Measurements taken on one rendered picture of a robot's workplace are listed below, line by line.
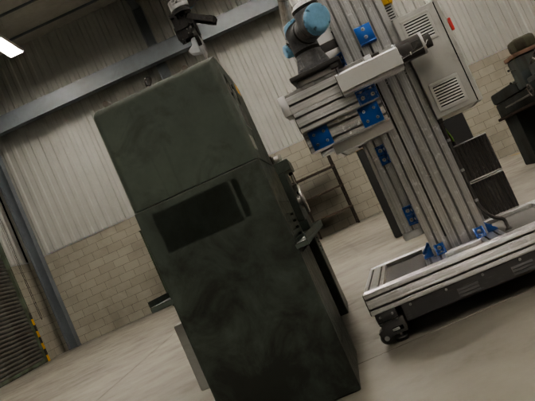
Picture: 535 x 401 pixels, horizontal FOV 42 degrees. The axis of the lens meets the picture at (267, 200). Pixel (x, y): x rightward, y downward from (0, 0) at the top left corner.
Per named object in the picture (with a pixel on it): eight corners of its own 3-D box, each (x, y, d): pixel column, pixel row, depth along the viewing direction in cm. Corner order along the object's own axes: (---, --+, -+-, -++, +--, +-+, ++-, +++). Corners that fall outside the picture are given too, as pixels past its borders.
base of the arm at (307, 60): (333, 65, 301) (324, 45, 302) (330, 60, 286) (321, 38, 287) (302, 81, 304) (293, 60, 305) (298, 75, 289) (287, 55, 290)
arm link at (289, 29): (313, 51, 304) (300, 24, 304) (325, 39, 291) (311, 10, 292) (290, 59, 299) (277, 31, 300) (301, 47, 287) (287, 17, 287)
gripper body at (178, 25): (184, 46, 270) (172, 18, 270) (204, 36, 269) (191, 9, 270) (179, 42, 262) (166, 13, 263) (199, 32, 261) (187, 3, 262)
